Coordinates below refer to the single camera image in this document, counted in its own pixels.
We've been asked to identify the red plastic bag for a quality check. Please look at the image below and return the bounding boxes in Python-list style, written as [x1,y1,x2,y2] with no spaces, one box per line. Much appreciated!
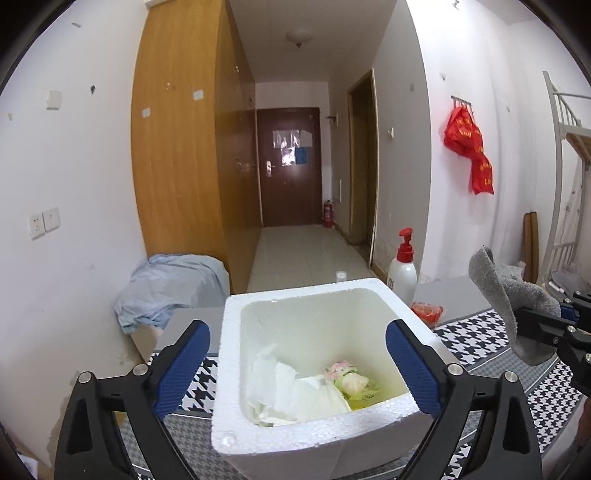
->
[444,105,485,158]
[471,154,495,195]

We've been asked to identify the brown wooden planks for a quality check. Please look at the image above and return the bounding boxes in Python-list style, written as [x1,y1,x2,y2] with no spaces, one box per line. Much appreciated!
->
[523,211,541,283]

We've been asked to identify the white pump bottle red cap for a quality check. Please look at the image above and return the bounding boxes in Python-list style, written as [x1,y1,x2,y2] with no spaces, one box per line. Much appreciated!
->
[387,227,419,308]

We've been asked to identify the red snack packet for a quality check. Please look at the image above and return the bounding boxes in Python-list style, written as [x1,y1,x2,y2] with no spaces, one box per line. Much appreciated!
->
[410,301,445,328]

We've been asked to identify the dark brown door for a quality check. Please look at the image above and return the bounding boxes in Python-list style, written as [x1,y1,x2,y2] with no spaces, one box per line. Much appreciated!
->
[255,107,323,228]

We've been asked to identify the grey cloth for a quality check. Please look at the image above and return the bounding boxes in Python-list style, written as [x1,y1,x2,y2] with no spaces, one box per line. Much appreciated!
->
[468,246,561,366]

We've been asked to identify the wooden wardrobe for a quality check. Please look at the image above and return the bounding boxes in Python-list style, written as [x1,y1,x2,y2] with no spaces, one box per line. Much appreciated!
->
[130,0,264,296]

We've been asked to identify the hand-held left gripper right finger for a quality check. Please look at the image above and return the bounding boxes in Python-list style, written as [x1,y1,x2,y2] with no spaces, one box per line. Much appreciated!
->
[385,318,542,480]

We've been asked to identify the white foam box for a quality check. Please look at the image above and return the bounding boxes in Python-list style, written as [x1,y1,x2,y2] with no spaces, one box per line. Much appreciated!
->
[211,277,455,480]

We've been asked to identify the ceiling lamp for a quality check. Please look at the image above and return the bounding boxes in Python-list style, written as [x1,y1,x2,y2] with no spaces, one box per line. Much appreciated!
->
[285,28,315,49]

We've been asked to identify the wooden side door frame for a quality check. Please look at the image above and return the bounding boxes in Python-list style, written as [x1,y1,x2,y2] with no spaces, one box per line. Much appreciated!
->
[346,68,379,268]

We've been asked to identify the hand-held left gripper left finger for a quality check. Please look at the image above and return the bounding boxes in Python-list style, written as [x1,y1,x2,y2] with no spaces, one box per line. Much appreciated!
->
[54,319,212,480]

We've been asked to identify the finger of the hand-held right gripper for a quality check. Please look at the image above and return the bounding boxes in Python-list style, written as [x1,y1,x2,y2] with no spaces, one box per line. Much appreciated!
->
[514,306,578,345]
[560,291,591,325]

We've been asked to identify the metal bunk bed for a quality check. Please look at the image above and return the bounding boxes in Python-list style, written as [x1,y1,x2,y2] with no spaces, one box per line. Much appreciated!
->
[542,71,591,296]

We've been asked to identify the light blue cloth pile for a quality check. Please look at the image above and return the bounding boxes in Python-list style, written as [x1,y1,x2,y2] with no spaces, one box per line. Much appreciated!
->
[115,252,230,334]

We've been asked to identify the houndstooth tablecloth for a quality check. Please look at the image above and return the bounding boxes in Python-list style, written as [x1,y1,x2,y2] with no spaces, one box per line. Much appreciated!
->
[124,277,591,480]

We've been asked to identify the white paper tissue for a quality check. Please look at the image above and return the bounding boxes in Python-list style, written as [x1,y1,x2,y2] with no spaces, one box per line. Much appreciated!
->
[247,344,352,425]

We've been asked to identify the green plastic bag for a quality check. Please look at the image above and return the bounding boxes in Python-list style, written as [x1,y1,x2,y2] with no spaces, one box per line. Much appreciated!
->
[324,361,384,409]

